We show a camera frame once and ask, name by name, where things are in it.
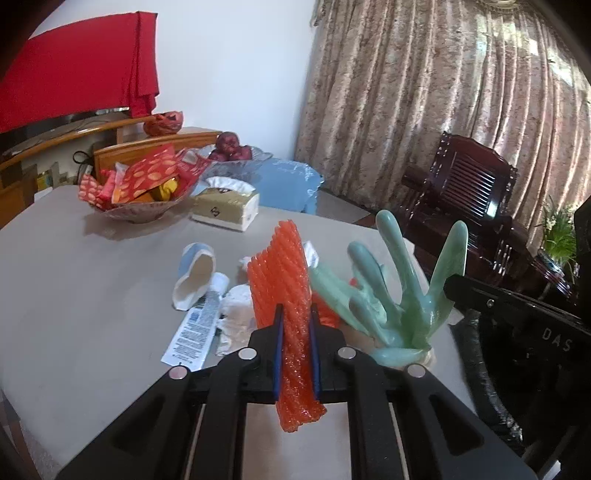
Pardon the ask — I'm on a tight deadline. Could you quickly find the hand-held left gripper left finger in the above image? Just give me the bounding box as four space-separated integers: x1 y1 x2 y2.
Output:
55 305 284 480

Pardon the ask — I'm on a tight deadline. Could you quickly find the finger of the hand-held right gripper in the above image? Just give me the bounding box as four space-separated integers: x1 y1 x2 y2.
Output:
443 274 541 324

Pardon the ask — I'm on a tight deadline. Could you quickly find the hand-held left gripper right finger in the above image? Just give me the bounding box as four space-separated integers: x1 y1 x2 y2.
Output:
308 308 539 480

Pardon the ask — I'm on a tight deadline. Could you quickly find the large white tissue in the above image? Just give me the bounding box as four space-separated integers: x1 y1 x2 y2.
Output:
216 284 257 356

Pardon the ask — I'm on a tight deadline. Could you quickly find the black lined trash bin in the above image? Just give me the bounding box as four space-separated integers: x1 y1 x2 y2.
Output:
450 309 591 462

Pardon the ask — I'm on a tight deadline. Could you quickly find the orange ribbed plastic strip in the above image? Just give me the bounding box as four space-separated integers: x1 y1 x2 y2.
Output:
247 220 342 433

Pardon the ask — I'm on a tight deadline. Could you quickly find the green rubber glove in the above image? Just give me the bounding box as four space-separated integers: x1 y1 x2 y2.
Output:
308 210 469 367

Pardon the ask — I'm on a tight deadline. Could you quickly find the white squeezed tube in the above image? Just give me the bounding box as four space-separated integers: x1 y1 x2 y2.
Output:
161 272 230 372

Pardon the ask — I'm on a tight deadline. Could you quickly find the green potted plant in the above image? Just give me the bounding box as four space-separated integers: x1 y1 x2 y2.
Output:
538 196 578 278

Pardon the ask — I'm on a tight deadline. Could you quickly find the dark wooden armchair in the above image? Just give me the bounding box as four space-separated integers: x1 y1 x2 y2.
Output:
402 131 578 301

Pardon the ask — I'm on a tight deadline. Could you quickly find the crushed blue white paper cup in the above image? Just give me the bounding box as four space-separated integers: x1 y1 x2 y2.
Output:
173 243 217 311

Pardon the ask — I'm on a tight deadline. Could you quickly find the gold white tissue box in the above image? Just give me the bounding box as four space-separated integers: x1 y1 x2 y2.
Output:
191 176 260 233

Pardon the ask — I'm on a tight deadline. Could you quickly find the blue cloth covered stool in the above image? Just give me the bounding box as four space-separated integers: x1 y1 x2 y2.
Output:
252 159 321 215

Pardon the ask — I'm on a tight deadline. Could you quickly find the glass fruit bowl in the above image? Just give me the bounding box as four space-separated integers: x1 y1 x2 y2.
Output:
203 148 278 188

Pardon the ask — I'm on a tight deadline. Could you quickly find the glass snack bowl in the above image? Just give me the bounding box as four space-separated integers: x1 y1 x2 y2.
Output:
88 185 199 224

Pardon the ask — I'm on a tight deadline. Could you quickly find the red white snack packet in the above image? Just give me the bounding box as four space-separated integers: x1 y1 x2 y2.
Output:
178 148 213 185

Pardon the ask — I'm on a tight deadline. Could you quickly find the beige floral curtain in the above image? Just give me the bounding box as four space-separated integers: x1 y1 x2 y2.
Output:
295 0 591 250

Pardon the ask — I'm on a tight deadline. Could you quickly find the large red dotted snack packet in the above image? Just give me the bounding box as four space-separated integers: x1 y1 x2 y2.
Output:
111 144 181 204

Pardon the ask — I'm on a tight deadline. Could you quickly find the small red dotted snack packet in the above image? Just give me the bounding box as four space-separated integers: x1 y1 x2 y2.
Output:
78 175 114 206

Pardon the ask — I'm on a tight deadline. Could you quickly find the wooden television cabinet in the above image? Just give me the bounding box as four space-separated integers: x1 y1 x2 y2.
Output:
0 115 225 229

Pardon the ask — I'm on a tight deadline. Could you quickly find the red plastic bag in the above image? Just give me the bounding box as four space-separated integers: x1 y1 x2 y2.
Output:
143 110 185 137

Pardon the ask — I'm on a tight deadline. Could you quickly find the black television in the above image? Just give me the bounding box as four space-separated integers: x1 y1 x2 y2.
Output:
0 107 132 148

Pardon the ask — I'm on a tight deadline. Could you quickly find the red cloth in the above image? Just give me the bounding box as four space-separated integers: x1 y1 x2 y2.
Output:
0 11 160 134

